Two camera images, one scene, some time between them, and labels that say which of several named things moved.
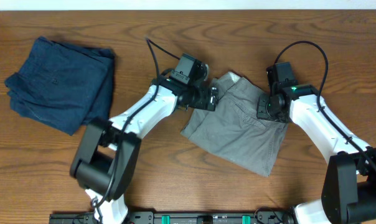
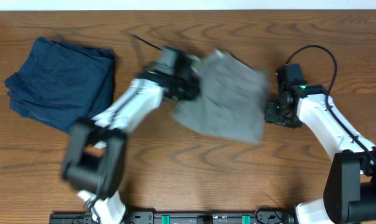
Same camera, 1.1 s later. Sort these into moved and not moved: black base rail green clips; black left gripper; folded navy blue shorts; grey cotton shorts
Moved: black left gripper; grey cotton shorts
Not moved: folded navy blue shorts; black base rail green clips
